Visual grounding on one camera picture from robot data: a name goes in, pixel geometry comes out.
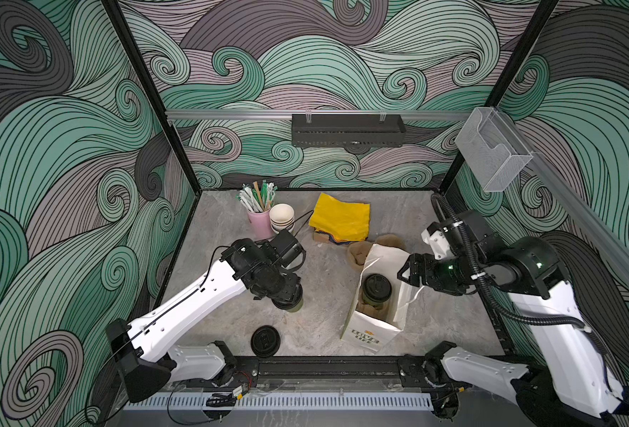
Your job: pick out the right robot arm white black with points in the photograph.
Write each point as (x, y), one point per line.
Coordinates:
(527, 283)

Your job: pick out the black wall tray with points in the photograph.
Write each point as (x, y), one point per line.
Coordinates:
(356, 131)

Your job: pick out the white paper gift bag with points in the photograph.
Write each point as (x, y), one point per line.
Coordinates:
(374, 334)

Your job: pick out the yellow napkin stack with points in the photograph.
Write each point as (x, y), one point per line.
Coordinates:
(342, 221)

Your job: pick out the pink holder with straws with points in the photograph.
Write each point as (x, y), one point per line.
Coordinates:
(258, 199)

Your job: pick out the stack of green paper cups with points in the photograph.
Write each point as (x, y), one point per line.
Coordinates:
(282, 217)

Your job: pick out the white slotted cable duct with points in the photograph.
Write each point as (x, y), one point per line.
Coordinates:
(372, 401)

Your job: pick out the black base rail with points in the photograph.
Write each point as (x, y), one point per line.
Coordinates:
(407, 370)

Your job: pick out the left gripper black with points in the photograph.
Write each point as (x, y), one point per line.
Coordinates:
(290, 290)

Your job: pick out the black cup lid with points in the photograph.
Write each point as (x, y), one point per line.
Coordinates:
(376, 289)

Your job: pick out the green paper coffee cup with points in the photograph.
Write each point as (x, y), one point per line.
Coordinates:
(371, 310)

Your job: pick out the stack of black cup lids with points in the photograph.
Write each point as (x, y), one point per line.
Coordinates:
(265, 342)

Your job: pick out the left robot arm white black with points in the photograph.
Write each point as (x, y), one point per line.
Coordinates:
(145, 350)

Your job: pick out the clear acrylic wall holder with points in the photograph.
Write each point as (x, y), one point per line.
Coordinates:
(493, 148)

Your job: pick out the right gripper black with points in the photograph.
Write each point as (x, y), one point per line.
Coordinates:
(425, 275)

